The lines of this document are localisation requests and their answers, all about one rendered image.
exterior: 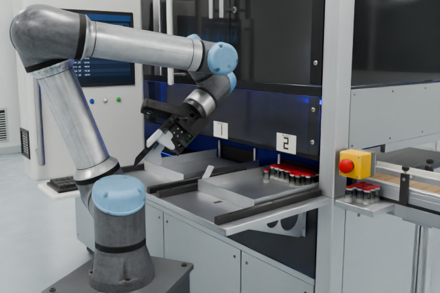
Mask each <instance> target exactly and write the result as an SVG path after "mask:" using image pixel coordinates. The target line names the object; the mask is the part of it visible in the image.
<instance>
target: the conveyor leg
mask: <svg viewBox="0 0 440 293"><path fill-rule="evenodd" d="M402 220H404V221H407V222H411V223H413V224H415V229H414V248H413V258H412V276H411V293H429V288H430V271H431V254H432V245H433V229H434V227H431V226H427V225H425V224H421V223H418V222H414V221H411V220H407V219H404V218H402Z"/></svg>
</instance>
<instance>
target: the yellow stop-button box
mask: <svg viewBox="0 0 440 293"><path fill-rule="evenodd" d="M344 159H349V160H350V161H351V162H352V163H353V166H354V168H353V170H352V172H350V173H346V174H345V173H342V172H341V171H340V170H339V175H342V176H345V177H350V178H353V179H358V180H361V179H365V178H368V177H373V176H374V175H375V152H373V151H369V150H362V149H358V148H352V149H349V150H343V151H341V152H340V161H341V160H344Z"/></svg>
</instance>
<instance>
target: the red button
mask: <svg viewBox="0 0 440 293"><path fill-rule="evenodd" d="M353 168H354V166H353V163H352V162H351V161H350V160H349V159H344V160H341V161H340V162H339V170H340V171H341V172H342V173H345V174H346V173H350V172H352V170H353Z"/></svg>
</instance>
